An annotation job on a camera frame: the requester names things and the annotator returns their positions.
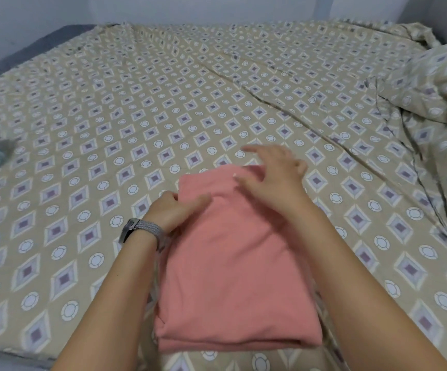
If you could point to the person's left hand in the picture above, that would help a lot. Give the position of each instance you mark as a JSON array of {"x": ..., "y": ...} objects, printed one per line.
[{"x": 173, "y": 212}]

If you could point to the person's right hand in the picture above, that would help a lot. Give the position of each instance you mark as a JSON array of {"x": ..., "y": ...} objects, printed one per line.
[{"x": 274, "y": 177}]

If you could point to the pink shirt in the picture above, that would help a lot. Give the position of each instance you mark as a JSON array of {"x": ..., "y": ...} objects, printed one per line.
[{"x": 239, "y": 266}]

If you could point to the bed with patterned beige sheet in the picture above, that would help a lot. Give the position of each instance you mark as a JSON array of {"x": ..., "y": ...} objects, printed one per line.
[{"x": 92, "y": 112}]

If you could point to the person's left forearm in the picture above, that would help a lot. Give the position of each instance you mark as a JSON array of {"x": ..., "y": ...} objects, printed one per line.
[{"x": 107, "y": 313}]

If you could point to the person's right forearm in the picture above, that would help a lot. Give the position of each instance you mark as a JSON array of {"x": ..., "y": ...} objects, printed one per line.
[{"x": 362, "y": 297}]

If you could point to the grey band wristwatch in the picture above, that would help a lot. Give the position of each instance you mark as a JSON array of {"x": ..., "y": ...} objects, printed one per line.
[{"x": 142, "y": 229}]

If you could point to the patterned beige pillow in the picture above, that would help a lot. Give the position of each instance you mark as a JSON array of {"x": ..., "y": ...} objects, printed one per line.
[{"x": 440, "y": 96}]

